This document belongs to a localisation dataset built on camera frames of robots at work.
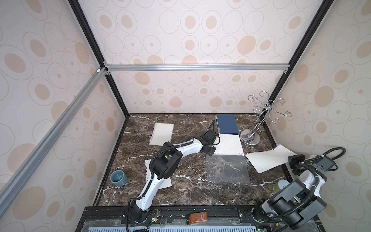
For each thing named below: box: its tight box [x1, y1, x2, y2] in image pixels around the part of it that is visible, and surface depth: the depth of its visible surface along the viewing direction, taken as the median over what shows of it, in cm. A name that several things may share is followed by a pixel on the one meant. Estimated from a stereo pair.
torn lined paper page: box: [244, 144, 298, 174], surface depth 91 cm
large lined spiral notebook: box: [206, 133, 251, 184], surface depth 94 cm
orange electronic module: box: [188, 212, 208, 224], surface depth 71 cm
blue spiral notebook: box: [215, 113, 239, 135], surface depth 116 cm
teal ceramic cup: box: [110, 169, 129, 188], surface depth 83 cm
